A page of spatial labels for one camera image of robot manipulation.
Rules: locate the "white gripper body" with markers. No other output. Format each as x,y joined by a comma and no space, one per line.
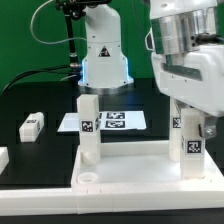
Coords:
201,85

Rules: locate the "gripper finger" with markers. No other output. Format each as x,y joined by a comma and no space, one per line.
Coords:
178,106
207,125

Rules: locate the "white desk top tray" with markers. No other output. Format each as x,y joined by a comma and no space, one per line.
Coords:
142,164

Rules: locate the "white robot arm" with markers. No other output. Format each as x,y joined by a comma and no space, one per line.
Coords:
186,52

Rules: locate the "fiducial marker sheet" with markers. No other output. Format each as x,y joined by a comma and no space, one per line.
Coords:
109,120

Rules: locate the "white L-shaped fence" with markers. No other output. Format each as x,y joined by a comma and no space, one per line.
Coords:
99,199

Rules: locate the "white block left edge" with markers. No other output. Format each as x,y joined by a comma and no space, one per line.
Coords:
4,158

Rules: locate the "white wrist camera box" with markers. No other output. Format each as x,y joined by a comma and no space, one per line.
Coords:
149,42

